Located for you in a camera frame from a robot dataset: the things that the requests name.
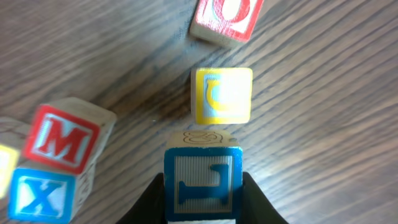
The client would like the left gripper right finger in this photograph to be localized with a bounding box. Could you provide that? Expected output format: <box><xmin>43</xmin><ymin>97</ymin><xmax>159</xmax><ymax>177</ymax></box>
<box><xmin>241</xmin><ymin>172</ymin><xmax>288</xmax><ymax>224</ymax></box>

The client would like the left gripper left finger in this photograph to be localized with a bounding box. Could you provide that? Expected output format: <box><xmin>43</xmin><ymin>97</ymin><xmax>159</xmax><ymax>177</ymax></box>
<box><xmin>116</xmin><ymin>173</ymin><xmax>165</xmax><ymax>224</ymax></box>

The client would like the blue L block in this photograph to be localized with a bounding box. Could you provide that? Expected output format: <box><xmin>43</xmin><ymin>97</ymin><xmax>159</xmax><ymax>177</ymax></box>
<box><xmin>164</xmin><ymin>130</ymin><xmax>243</xmax><ymax>222</ymax></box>

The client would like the red M block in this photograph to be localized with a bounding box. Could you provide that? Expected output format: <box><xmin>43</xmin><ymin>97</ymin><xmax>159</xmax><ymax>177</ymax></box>
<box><xmin>22</xmin><ymin>97</ymin><xmax>117</xmax><ymax>174</ymax></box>

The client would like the blue X block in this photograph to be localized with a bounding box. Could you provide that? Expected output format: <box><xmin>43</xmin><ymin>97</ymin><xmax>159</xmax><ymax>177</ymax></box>
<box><xmin>6</xmin><ymin>161</ymin><xmax>96</xmax><ymax>224</ymax></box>

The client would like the yellow C block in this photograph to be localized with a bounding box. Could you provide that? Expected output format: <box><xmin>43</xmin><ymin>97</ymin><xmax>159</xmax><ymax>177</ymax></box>
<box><xmin>190</xmin><ymin>67</ymin><xmax>253</xmax><ymax>125</ymax></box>

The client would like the yellow block left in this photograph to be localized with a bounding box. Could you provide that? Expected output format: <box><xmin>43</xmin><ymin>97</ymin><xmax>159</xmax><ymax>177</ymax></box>
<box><xmin>0</xmin><ymin>116</ymin><xmax>32</xmax><ymax>200</ymax></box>

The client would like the red O block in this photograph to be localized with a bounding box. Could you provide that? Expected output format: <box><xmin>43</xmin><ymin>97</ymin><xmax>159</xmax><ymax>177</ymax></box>
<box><xmin>190</xmin><ymin>0</ymin><xmax>264</xmax><ymax>48</ymax></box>

